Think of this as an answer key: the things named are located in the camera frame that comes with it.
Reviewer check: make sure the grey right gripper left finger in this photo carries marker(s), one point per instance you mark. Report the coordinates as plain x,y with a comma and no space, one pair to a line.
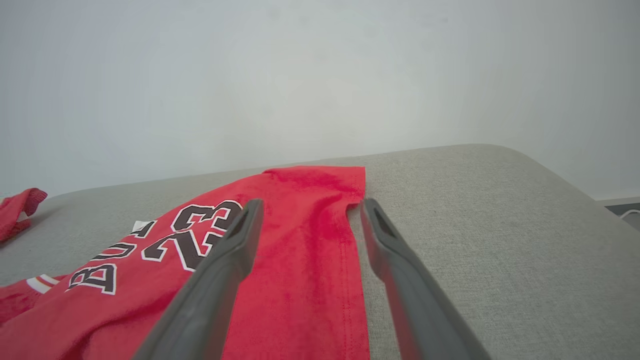
220,280

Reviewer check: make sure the red jersey top white trim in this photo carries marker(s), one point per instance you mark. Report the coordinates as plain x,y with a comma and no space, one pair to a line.
300,260

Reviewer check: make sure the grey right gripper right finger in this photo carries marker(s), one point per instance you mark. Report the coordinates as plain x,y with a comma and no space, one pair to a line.
415,300

